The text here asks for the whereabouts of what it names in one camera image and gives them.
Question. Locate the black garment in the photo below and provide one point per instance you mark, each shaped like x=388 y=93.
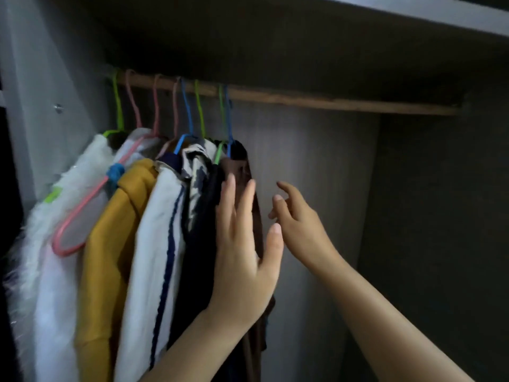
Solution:
x=195 y=266

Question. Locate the green hanger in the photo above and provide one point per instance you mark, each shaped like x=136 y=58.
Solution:
x=222 y=115
x=119 y=107
x=200 y=111

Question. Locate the wooden rod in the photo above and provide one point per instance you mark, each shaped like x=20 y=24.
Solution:
x=334 y=100

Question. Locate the person's right forearm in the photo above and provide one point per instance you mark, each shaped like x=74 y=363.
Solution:
x=382 y=330

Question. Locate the white navy striped jacket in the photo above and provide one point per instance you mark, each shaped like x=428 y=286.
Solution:
x=147 y=266

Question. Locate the black white patterned shirt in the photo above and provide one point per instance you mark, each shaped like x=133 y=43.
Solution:
x=195 y=179

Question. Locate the grey wardrobe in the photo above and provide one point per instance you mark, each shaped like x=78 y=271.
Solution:
x=358 y=195

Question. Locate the brown garment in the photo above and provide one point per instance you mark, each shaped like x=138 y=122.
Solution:
x=238 y=167

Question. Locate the white thin blouse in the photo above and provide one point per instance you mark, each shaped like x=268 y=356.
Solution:
x=60 y=314

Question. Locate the mustard yellow hoodie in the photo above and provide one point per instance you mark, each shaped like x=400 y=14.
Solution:
x=103 y=266

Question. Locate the person's left hand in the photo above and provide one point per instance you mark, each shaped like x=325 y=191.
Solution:
x=242 y=274

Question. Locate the teal blue sleeveless top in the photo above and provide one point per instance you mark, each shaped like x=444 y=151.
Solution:
x=116 y=172

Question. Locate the person's right hand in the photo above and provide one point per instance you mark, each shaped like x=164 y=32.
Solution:
x=306 y=230

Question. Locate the pink hanger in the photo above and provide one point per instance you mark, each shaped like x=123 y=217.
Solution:
x=133 y=103
x=156 y=107
x=176 y=111

